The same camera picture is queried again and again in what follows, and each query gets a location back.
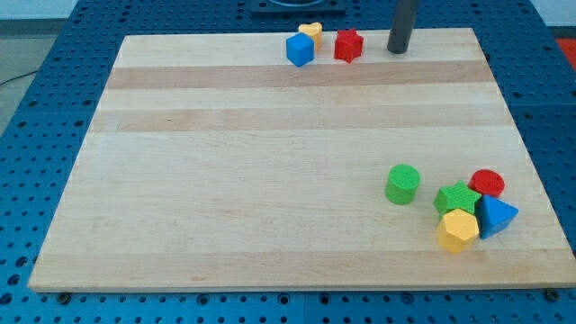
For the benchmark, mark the red star block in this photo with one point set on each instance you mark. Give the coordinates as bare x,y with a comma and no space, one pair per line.
348,45

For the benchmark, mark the green star block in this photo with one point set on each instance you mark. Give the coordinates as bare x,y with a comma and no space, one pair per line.
456,196

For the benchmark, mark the blue triangle block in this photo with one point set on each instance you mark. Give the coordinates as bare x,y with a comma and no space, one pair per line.
493,215

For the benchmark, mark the wooden board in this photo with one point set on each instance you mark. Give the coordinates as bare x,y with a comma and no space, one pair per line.
214,164

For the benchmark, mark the green cylinder block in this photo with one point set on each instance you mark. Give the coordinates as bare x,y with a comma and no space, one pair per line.
402,184

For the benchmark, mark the blue cube block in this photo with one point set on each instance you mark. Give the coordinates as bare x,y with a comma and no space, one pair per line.
300,49

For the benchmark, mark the yellow heart block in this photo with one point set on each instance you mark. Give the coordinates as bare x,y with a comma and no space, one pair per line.
315,31

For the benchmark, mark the yellow hexagon block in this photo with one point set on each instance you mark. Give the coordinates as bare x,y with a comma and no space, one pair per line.
457,231

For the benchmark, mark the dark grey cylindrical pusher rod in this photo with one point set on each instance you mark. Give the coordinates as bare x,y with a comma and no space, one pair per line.
403,22

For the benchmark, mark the red cylinder block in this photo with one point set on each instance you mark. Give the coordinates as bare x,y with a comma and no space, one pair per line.
488,182

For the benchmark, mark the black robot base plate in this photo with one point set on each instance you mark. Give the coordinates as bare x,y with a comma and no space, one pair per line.
297,6

